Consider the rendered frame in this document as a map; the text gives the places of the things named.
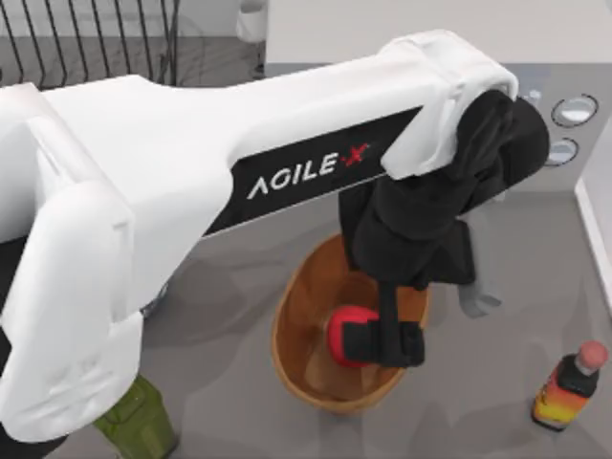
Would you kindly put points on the wooden oval basket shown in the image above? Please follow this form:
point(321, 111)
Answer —
point(306, 344)

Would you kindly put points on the green bottle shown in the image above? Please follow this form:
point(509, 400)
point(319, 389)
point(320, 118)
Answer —
point(138, 421)

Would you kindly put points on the pale microwave oven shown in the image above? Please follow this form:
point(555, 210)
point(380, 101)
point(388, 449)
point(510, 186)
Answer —
point(550, 43)

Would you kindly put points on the dark bottle with pink cap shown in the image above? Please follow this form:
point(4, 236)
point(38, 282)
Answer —
point(569, 382)

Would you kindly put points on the round microwave knob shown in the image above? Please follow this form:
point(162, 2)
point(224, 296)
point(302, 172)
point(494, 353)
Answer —
point(563, 151)
point(574, 109)

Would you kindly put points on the red rounded object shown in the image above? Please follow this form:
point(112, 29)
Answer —
point(336, 334)

